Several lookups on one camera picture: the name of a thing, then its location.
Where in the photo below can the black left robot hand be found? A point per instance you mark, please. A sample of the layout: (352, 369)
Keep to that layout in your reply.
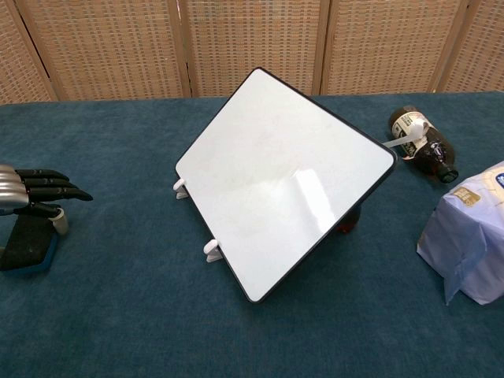
(39, 185)

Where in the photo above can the black and blue eraser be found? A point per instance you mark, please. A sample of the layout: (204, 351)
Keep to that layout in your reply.
(31, 246)

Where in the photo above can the teal carpet table cover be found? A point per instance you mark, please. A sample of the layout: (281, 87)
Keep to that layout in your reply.
(118, 315)

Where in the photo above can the woven rattan folding screen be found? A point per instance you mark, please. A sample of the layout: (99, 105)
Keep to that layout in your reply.
(118, 47)

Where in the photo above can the small red brown object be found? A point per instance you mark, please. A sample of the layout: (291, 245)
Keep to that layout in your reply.
(348, 224)

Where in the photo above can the brown glass bottle with label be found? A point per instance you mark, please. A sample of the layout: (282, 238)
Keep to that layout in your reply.
(425, 143)

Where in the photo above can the light blue tissue paper pack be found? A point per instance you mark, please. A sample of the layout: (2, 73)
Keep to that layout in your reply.
(468, 232)

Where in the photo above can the white whiteboard with dark frame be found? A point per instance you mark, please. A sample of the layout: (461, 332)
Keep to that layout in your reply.
(275, 177)

